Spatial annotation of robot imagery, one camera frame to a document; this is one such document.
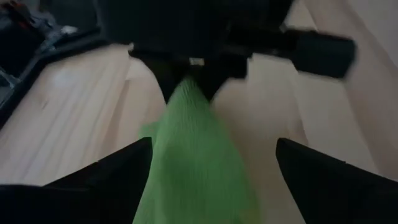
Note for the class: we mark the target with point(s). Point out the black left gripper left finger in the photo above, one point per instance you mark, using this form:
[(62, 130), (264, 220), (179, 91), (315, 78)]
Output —
[(93, 199)]

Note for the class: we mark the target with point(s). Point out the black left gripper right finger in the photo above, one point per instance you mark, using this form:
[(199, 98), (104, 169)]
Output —
[(342, 196)]

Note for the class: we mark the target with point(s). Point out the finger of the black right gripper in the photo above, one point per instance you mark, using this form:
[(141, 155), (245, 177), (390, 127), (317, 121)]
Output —
[(220, 74), (164, 74)]

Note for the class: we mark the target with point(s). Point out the green microfiber towel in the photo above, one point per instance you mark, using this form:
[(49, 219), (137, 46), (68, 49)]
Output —
[(199, 161)]

